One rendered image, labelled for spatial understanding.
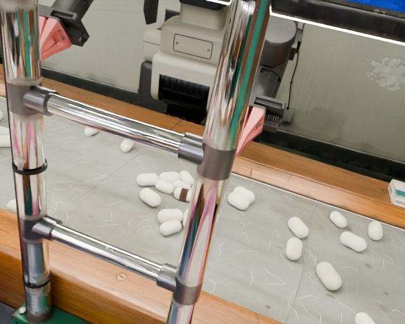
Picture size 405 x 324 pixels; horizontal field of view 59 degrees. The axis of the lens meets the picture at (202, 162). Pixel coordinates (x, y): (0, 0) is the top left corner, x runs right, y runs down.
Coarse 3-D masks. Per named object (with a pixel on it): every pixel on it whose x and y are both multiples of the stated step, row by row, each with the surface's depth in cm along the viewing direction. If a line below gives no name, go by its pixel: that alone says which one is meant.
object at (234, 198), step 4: (232, 192) 57; (236, 192) 57; (228, 196) 57; (232, 196) 56; (236, 196) 56; (240, 196) 56; (228, 200) 57; (232, 200) 56; (236, 200) 56; (240, 200) 56; (244, 200) 55; (232, 204) 57; (236, 204) 56; (240, 204) 55; (244, 204) 55; (248, 204) 56; (240, 208) 56; (244, 208) 56
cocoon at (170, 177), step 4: (164, 172) 58; (168, 172) 58; (172, 172) 59; (176, 172) 59; (160, 176) 58; (164, 176) 58; (168, 176) 58; (172, 176) 58; (176, 176) 58; (164, 180) 58; (168, 180) 58; (172, 180) 58
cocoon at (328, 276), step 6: (318, 264) 46; (324, 264) 46; (330, 264) 46; (318, 270) 46; (324, 270) 45; (330, 270) 45; (324, 276) 45; (330, 276) 44; (336, 276) 44; (324, 282) 45; (330, 282) 44; (336, 282) 44; (330, 288) 44; (336, 288) 44
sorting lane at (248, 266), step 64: (64, 128) 70; (0, 192) 50; (64, 192) 52; (128, 192) 55; (256, 192) 62; (256, 256) 48; (320, 256) 50; (384, 256) 53; (320, 320) 41; (384, 320) 42
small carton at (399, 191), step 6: (396, 180) 66; (390, 186) 65; (396, 186) 63; (402, 186) 64; (390, 192) 64; (396, 192) 61; (402, 192) 62; (396, 198) 61; (402, 198) 61; (396, 204) 62; (402, 204) 61
